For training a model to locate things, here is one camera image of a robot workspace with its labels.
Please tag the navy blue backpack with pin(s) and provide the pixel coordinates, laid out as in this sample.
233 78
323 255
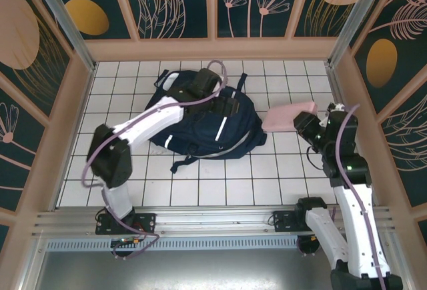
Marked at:
207 136

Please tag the pink pencil case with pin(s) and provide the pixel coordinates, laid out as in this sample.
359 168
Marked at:
283 116

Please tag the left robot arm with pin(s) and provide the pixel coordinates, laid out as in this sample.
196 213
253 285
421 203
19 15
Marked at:
150 120

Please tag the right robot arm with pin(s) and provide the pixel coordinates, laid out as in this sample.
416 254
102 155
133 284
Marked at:
360 230

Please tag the grey metal base sheet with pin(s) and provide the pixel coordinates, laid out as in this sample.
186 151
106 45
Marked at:
213 270

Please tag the aluminium side rail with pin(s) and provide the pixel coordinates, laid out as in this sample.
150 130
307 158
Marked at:
339 93

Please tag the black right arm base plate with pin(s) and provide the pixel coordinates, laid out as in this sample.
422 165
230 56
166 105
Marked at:
283 221

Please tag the aluminium frame post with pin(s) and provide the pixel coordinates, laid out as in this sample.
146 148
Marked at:
353 20
66 26

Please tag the aluminium mounting rail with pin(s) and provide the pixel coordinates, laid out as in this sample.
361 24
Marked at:
213 218

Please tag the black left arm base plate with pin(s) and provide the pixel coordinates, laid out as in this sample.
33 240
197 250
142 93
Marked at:
146 223

